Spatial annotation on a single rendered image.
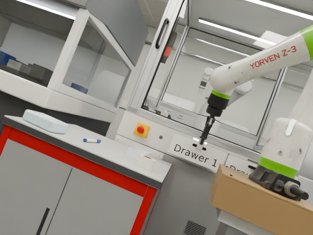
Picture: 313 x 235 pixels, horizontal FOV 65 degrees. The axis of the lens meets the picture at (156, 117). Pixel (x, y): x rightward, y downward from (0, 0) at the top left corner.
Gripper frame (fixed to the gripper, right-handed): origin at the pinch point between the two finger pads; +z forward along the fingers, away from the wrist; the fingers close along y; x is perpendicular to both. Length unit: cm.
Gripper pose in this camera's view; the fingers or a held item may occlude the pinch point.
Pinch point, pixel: (200, 143)
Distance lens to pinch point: 128.2
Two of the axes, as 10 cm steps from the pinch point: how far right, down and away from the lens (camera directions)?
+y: -2.3, 2.3, -9.4
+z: -3.0, 9.1, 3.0
